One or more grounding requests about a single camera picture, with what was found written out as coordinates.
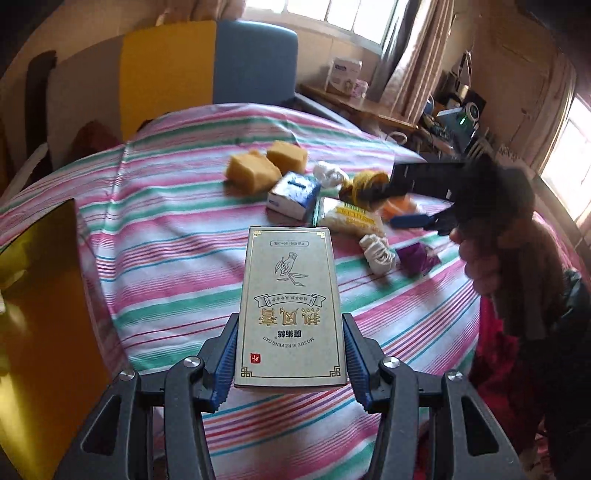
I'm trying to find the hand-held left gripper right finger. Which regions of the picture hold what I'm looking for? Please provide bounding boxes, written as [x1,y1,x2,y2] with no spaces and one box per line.
[342,313,527,480]

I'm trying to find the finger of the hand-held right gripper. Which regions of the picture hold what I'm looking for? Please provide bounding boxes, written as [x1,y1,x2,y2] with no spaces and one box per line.
[385,161,467,197]
[390,210,458,234]

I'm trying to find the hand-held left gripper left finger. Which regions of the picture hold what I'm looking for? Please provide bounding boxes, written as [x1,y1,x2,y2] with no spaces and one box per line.
[55,314,241,480]

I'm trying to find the yellow knit cloth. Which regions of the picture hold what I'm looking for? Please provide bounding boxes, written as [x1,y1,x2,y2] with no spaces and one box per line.
[339,170,391,208]

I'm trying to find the beige printed cardboard box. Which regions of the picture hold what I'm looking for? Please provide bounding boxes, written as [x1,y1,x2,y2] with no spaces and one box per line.
[233,226,349,388]

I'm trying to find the large cardboard storage box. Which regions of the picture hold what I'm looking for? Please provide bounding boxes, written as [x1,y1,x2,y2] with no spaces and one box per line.
[0,198,112,480]

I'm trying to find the person's right hand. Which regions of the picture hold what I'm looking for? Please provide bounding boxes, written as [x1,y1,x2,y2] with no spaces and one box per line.
[450,226,504,296]

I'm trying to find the orange cloth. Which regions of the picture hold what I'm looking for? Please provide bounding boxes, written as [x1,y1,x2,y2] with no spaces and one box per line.
[381,196,416,220]

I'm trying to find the purple wrapper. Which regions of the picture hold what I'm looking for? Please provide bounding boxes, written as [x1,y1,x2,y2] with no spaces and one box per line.
[397,242,441,277]

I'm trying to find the black device with green light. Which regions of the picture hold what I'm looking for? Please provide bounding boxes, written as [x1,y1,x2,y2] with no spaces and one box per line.
[436,102,486,148]

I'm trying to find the green-edged noodle snack packet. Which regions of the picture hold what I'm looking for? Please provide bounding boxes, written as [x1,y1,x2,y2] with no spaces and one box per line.
[314,196,386,238]

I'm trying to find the side window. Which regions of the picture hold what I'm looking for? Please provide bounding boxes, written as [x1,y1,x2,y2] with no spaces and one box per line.
[540,92,591,222]

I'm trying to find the wooden desk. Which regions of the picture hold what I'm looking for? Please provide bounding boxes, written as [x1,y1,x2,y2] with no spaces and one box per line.
[298,83,419,134]

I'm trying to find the crumpled white plastic bag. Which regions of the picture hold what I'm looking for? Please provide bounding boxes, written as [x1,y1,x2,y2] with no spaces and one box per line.
[314,161,349,188]

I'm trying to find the beige curtain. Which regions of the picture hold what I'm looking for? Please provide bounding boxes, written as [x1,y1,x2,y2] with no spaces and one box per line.
[369,0,455,123]

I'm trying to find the blue tissue pack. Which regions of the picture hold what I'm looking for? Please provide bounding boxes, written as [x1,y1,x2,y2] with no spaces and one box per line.
[267,172,322,220]

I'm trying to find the striped bedsheet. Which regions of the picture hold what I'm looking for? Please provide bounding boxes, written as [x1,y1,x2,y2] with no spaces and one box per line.
[0,104,490,480]

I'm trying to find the white appliance carton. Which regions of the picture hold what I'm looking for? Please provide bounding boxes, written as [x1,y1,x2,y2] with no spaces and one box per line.
[325,58,364,95]

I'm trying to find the yellow sponge block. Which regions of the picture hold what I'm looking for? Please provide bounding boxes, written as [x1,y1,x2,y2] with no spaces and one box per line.
[225,150,282,193]
[267,141,309,176]

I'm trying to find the person's red pants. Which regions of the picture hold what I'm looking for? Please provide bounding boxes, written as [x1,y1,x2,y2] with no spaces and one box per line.
[468,295,555,462]

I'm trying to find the person's dark jacket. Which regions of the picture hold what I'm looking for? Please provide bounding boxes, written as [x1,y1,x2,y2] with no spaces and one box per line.
[542,270,591,480]

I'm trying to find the padded colour-block headboard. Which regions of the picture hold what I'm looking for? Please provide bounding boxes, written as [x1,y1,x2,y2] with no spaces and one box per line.
[46,19,300,169]

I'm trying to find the white cord bundle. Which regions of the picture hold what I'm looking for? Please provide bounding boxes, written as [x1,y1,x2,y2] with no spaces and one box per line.
[359,233,398,275]

